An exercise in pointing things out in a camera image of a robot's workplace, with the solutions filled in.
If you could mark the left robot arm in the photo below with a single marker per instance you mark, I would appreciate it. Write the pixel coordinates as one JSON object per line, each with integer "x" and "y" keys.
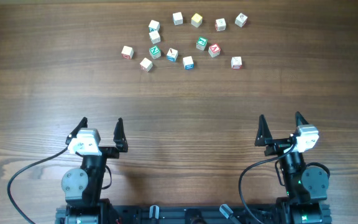
{"x": 82, "y": 186}

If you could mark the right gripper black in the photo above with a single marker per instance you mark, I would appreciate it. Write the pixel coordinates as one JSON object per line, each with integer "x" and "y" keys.
{"x": 264, "y": 138}

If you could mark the wooden block red left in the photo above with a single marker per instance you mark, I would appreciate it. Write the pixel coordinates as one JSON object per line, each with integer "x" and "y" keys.
{"x": 127, "y": 52}

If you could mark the white wooden block top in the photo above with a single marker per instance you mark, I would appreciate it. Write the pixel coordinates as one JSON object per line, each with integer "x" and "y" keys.
{"x": 177, "y": 18}

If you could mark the red A block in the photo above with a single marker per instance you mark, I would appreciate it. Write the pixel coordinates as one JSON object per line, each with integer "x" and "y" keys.
{"x": 214, "y": 50}

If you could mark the wooden block blue side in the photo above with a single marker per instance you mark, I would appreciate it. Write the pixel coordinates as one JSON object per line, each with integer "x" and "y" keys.
{"x": 188, "y": 62}

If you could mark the wooden block red bottom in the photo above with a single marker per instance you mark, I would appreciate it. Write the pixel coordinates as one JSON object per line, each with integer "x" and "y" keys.
{"x": 236, "y": 63}

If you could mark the wooden block blue picture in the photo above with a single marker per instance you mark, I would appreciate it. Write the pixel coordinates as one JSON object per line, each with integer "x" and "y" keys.
{"x": 172, "y": 55}

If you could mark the wooden block far right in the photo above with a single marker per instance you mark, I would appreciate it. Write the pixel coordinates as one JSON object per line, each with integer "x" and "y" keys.
{"x": 241, "y": 20}

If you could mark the wooden block red picture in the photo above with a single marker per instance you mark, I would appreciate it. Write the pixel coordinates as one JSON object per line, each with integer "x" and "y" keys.
{"x": 220, "y": 24}

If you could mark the wooden block teal side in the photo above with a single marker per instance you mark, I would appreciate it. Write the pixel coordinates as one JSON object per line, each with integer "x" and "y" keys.
{"x": 154, "y": 26}

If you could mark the green picture block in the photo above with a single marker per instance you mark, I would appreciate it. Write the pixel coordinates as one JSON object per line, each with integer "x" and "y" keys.
{"x": 201, "y": 43}

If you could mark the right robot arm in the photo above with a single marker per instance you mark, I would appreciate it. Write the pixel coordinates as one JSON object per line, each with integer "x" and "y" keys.
{"x": 306, "y": 184}

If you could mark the wooden block red stripes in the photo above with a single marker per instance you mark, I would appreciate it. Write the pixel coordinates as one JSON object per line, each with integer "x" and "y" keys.
{"x": 146, "y": 64}

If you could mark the yellow wooden block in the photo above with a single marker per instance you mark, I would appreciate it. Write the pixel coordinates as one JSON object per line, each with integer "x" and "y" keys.
{"x": 196, "y": 20}

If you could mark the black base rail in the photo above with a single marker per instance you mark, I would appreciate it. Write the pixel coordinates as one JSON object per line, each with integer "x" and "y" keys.
{"x": 265, "y": 213}

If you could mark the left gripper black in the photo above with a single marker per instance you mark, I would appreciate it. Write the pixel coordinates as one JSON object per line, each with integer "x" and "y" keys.
{"x": 112, "y": 152}

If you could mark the green N block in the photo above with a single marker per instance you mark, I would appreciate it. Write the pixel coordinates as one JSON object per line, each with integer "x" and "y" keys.
{"x": 155, "y": 52}

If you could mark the plain wooden block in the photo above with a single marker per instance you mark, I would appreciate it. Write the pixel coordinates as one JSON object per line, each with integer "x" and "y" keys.
{"x": 154, "y": 37}

